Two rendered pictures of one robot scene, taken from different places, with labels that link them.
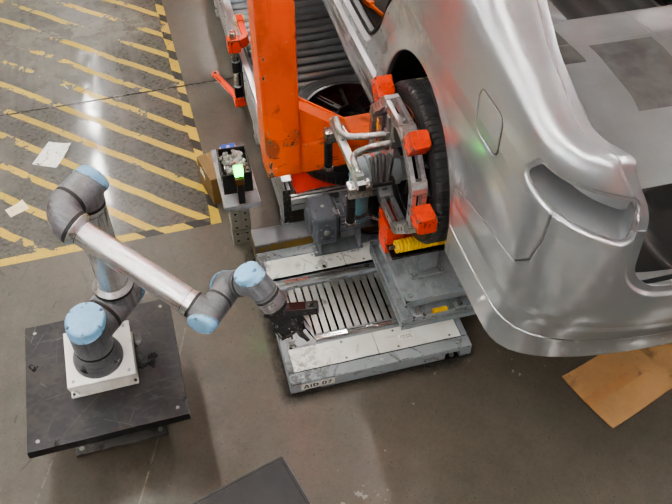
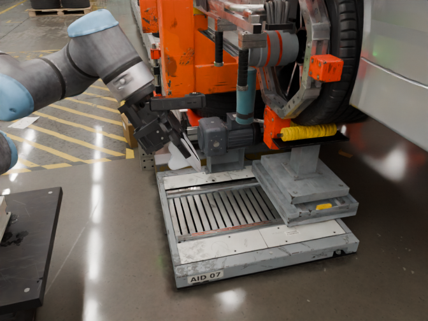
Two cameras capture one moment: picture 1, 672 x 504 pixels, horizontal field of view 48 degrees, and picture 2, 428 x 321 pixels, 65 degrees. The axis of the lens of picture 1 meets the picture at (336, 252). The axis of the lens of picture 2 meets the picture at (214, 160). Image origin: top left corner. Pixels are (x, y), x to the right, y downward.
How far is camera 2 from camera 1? 190 cm
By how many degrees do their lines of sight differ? 16
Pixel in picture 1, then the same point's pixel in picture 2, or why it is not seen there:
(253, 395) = (137, 289)
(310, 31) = not seen: hidden behind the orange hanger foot
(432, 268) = (311, 172)
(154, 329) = (35, 211)
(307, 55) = not seen: hidden behind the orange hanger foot
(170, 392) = (25, 272)
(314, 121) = (206, 44)
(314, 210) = (206, 124)
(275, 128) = (172, 44)
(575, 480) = not seen: outside the picture
